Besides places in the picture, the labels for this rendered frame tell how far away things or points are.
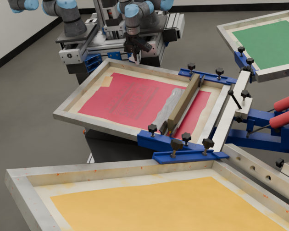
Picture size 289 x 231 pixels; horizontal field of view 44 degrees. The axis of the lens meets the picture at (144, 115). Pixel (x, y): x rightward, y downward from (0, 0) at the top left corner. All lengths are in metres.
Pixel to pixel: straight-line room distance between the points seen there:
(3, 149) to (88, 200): 3.01
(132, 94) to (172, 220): 1.12
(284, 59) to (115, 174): 1.56
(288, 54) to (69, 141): 2.18
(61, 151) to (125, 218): 2.65
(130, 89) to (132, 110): 0.19
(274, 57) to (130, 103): 0.98
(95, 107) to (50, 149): 1.76
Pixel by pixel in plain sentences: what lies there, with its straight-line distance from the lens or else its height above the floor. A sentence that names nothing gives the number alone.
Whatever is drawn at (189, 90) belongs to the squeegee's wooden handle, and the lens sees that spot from 1.83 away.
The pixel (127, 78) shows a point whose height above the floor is 1.09.
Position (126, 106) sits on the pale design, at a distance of 1.90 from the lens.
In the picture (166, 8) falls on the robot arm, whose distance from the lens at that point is 2.15.
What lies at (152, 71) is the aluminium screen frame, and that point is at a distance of 2.12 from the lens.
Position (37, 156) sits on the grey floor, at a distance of 3.61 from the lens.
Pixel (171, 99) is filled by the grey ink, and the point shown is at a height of 1.04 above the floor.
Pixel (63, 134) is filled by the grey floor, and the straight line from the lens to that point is 3.74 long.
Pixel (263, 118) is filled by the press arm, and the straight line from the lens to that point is 1.73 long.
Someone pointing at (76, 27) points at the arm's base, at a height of 1.31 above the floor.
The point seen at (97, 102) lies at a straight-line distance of 1.96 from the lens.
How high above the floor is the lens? 2.12
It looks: 35 degrees down
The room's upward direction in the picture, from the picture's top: 13 degrees counter-clockwise
